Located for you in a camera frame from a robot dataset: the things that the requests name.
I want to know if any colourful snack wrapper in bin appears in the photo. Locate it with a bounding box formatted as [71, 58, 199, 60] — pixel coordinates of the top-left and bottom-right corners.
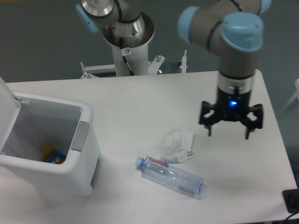
[39, 144, 66, 164]

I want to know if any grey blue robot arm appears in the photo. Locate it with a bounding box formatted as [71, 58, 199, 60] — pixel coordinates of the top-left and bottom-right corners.
[76, 0, 271, 134]

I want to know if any clear plastic water bottle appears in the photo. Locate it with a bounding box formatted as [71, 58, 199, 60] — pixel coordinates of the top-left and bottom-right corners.
[135, 156, 204, 197]

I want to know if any black cable on pedestal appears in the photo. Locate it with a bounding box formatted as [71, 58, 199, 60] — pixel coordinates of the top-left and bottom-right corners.
[119, 36, 136, 77]

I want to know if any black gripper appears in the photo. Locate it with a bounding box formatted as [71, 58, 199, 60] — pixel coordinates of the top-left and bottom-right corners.
[199, 72, 263, 140]

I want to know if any crumpled white tissue wrapper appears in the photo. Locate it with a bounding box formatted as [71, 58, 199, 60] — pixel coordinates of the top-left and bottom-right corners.
[160, 129, 196, 164]

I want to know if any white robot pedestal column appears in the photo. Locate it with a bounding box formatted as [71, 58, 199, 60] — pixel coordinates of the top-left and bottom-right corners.
[103, 11, 155, 77]

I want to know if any black device at table edge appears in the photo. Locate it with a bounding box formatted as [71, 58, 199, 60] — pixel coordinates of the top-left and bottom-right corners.
[282, 189, 299, 213]

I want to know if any white furniture part right edge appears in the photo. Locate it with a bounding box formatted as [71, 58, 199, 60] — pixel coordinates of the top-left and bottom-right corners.
[282, 79, 299, 112]

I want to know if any white push-button trash can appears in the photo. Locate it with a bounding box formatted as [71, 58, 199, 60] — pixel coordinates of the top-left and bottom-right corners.
[0, 81, 102, 196]

